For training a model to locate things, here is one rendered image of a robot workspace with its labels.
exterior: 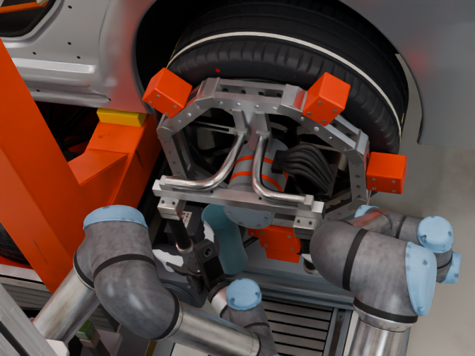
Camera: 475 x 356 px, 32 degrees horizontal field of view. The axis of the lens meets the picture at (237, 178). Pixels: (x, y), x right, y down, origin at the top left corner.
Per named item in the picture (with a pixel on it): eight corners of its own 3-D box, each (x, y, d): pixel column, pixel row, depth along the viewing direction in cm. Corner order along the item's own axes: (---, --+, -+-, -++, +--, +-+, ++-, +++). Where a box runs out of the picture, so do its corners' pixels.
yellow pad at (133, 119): (156, 93, 264) (153, 82, 260) (141, 127, 256) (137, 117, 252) (116, 89, 268) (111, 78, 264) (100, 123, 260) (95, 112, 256)
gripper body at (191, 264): (184, 278, 207) (210, 313, 200) (181, 259, 200) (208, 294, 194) (210, 263, 209) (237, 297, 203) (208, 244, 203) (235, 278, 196)
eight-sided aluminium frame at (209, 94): (374, 221, 235) (366, 90, 192) (370, 241, 231) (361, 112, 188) (193, 196, 251) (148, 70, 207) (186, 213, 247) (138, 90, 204)
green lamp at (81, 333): (95, 327, 225) (91, 320, 221) (90, 340, 222) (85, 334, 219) (82, 324, 226) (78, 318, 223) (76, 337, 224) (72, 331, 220)
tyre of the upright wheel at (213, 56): (358, 178, 264) (452, 49, 209) (343, 241, 252) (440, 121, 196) (161, 103, 261) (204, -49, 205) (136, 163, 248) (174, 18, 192)
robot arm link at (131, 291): (137, 305, 140) (299, 369, 174) (126, 252, 146) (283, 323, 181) (88, 338, 144) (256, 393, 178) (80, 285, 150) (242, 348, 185)
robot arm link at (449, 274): (462, 244, 190) (461, 263, 197) (413, 236, 193) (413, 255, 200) (458, 273, 186) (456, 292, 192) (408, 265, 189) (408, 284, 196)
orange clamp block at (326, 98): (331, 103, 201) (351, 84, 193) (324, 128, 196) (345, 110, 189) (307, 90, 199) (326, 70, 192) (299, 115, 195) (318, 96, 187)
